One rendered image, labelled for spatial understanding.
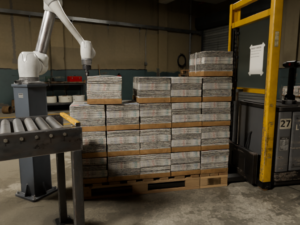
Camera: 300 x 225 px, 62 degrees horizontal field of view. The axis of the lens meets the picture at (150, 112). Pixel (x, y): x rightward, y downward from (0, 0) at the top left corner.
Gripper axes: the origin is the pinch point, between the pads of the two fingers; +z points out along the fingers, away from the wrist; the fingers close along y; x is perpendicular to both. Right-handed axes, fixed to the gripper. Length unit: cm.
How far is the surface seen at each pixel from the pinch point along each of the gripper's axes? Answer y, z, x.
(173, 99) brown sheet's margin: -19, 8, -75
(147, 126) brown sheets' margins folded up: -19, 32, -52
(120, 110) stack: -17.7, 18.0, -28.0
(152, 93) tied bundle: -19, 3, -55
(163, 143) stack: -19, 48, -67
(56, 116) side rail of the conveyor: -52, 17, 19
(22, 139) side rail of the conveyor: -107, 19, 26
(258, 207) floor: -62, 93, -137
